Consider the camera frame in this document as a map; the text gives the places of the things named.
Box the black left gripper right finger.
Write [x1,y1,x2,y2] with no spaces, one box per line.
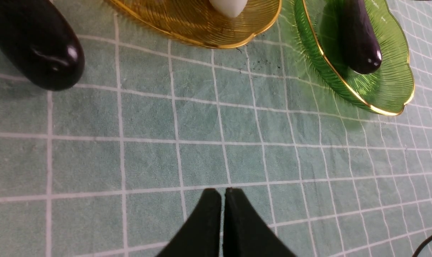
[223,187,296,257]

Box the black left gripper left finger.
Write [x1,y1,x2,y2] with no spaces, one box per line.
[157,188,222,257]

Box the dark purple eggplant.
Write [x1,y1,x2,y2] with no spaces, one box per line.
[340,0,382,75]
[0,0,85,91]

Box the white radish with leaves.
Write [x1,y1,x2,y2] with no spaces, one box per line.
[209,0,248,18]

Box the green checkered tablecloth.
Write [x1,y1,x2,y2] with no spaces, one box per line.
[0,0,432,257]

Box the green plastic plate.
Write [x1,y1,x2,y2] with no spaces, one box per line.
[291,0,415,116]

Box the amber plastic plate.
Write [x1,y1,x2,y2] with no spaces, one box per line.
[107,0,282,49]

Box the black cable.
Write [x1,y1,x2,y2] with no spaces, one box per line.
[412,228,432,257]

